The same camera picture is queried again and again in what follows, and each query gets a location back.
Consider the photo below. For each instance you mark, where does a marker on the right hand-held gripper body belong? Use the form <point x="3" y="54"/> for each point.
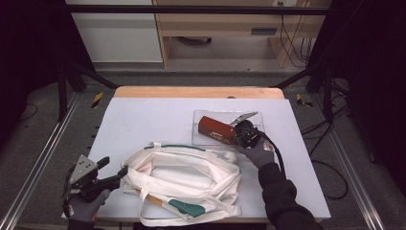
<point x="245" y="135"/>

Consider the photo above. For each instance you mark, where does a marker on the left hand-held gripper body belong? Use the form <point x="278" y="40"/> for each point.
<point x="83" y="172"/>

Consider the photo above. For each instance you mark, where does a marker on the red handheld tool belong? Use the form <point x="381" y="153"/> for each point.
<point x="215" y="129"/>

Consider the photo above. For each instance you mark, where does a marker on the clear plastic box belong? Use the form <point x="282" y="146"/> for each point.
<point x="199" y="139"/>

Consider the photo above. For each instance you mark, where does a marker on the cream canvas tote bag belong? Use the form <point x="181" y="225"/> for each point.
<point x="191" y="179"/>

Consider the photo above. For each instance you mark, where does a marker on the person's right hand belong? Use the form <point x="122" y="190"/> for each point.
<point x="261" y="153"/>

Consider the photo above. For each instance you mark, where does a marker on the person's left hand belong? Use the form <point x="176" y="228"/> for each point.
<point x="83" y="209"/>

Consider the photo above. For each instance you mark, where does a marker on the white table sheet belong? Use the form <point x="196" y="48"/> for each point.
<point x="143" y="124"/>

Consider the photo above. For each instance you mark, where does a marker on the black yellow tape strip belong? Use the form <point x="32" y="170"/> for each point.
<point x="300" y="99"/>
<point x="97" y="100"/>

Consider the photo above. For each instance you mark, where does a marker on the black metal stand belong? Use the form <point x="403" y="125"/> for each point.
<point x="63" y="96"/>
<point x="327" y="96"/>

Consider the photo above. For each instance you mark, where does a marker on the wooden desk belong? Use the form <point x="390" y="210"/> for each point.
<point x="220" y="22"/>

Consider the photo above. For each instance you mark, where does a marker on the white cabinet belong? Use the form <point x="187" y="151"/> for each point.
<point x="118" y="35"/>

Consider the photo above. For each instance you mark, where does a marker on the black curtain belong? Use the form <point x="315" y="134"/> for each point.
<point x="28" y="48"/>
<point x="376" y="80"/>

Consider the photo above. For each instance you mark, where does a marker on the aluminium rail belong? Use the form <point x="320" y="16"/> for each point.
<point x="38" y="159"/>
<point x="351" y="172"/>

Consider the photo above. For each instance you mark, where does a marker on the black horizontal frame bar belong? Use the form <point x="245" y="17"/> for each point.
<point x="191" y="9"/>

